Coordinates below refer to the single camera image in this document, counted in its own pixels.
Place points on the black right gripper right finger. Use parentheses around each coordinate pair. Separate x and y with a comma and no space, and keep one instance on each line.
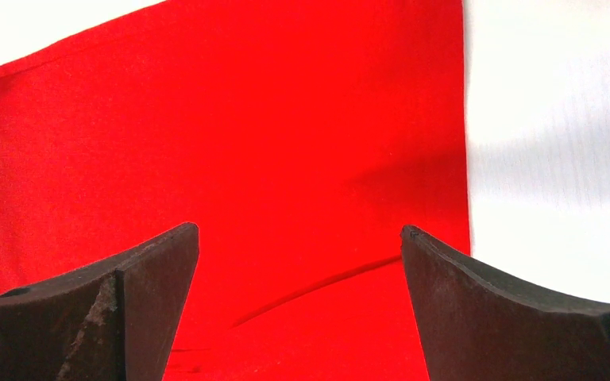
(477,322)

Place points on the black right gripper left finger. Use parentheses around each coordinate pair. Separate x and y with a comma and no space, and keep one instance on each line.
(115,319)

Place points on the red t-shirt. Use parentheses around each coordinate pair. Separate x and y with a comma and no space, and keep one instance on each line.
(299,136)

